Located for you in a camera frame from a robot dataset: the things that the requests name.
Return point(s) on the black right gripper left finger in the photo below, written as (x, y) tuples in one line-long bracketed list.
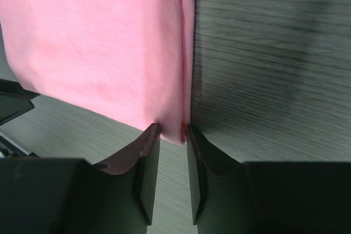
[(129, 196)]

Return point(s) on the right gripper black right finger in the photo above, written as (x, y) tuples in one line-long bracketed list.
[(215, 192)]

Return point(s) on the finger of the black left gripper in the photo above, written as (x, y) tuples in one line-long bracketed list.
[(15, 100)]

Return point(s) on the light pink t shirt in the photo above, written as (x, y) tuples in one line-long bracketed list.
[(129, 60)]

